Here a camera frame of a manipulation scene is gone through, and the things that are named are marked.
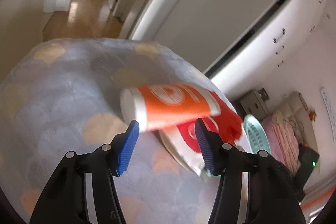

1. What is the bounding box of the red and white paper cup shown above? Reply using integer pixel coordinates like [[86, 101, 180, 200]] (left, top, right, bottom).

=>
[[159, 120, 205, 176]]

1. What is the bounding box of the orange soy milk paper cup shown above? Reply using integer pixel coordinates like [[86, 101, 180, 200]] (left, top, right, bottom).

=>
[[120, 83, 221, 132]]

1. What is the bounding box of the red plastic bag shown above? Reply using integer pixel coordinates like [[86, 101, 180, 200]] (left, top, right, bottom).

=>
[[210, 91, 243, 145]]

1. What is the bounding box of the teal plastic laundry basket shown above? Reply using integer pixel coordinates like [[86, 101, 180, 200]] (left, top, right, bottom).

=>
[[243, 114, 271, 153]]

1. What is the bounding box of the grey bedside cabinet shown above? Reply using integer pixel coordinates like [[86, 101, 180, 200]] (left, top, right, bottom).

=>
[[240, 90, 269, 120]]

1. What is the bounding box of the pink striped bedding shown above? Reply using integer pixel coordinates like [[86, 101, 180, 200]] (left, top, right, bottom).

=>
[[261, 110, 300, 174]]

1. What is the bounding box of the white wardrobe with handles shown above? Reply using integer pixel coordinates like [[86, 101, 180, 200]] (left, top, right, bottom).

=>
[[206, 0, 327, 101]]

